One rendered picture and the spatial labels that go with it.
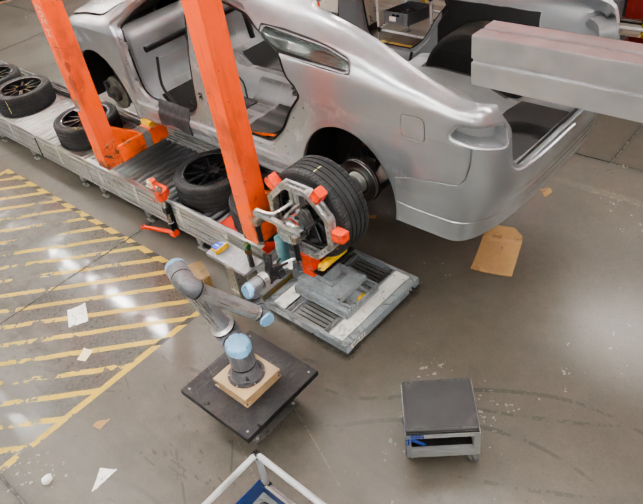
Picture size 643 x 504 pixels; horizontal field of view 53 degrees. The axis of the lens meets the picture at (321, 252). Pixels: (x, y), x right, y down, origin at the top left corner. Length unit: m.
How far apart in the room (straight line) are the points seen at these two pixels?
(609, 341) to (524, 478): 1.18
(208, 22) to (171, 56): 2.40
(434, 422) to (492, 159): 1.46
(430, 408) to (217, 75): 2.25
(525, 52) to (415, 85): 2.47
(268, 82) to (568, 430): 3.71
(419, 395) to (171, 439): 1.58
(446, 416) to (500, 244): 1.92
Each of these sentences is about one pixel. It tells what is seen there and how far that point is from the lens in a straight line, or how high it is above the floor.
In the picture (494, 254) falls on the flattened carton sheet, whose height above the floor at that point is 0.01.
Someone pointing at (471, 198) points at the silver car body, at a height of 1.10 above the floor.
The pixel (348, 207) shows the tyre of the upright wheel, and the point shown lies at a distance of 3.99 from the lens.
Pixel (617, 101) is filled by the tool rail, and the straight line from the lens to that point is 1.23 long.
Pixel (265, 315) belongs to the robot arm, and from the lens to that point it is 3.72.
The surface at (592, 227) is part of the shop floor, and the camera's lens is 5.46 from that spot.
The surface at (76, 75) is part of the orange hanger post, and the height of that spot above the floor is 1.40.
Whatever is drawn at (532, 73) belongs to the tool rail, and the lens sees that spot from 1.28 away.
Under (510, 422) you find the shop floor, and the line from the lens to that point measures 4.08.
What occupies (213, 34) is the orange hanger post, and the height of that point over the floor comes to 2.03.
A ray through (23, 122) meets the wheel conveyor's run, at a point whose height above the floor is 0.25.
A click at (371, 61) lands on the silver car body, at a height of 1.77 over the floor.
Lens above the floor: 3.31
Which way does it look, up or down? 39 degrees down
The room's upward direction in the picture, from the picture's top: 10 degrees counter-clockwise
